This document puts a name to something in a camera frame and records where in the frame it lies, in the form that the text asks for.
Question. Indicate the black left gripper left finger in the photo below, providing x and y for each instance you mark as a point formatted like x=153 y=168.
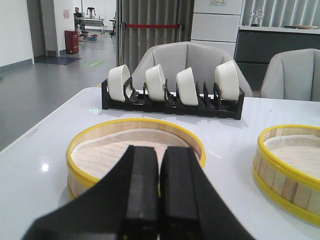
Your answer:
x=123 y=205

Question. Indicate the red cabinet box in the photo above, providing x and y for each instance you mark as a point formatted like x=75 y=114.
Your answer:
x=71 y=41

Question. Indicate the dark counter sideboard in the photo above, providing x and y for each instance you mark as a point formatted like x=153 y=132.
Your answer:
x=256 y=46

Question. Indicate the grey armchair right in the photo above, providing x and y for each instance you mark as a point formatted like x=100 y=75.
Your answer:
x=293 y=75

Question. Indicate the yellow plate on counter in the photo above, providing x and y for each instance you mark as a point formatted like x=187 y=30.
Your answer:
x=305 y=27

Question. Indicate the white cabinet column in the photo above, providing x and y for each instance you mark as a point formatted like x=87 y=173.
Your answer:
x=216 y=20

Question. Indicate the black dish rack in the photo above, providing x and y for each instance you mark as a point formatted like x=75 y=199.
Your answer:
x=207 y=106

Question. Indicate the white bowl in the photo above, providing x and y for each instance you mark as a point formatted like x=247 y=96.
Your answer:
x=155 y=81
x=186 y=86
x=227 y=80
x=116 y=78

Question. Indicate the person in background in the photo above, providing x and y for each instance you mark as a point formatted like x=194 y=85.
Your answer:
x=78 y=19

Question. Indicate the red barrier belt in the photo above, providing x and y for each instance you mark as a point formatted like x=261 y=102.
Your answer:
x=180 y=28

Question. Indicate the bamboo steamer tray yellow rim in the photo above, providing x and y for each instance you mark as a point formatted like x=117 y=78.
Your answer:
x=95 y=151

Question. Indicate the white bowl far right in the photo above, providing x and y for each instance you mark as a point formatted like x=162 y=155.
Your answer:
x=227 y=80

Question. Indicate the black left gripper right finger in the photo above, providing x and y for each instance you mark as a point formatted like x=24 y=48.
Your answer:
x=190 y=207

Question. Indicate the white bowl far left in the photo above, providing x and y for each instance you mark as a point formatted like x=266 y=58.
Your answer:
x=116 y=78

